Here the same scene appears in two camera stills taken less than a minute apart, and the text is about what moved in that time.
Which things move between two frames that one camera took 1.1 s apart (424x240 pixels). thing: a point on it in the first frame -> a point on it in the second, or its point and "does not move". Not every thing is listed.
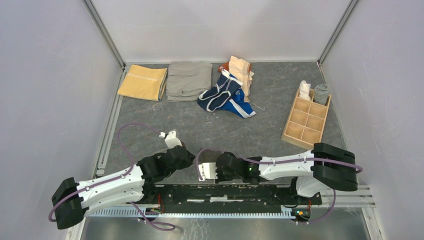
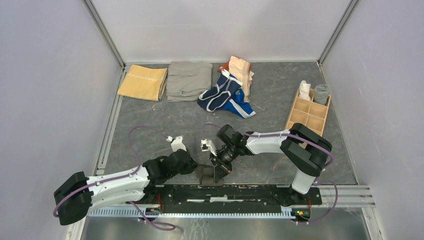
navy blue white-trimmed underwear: x=226 y=95 does not move
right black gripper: x=219 y=179 -> x=220 y=171
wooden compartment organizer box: x=305 y=124 does not move
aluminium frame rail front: x=364 y=197 does not move
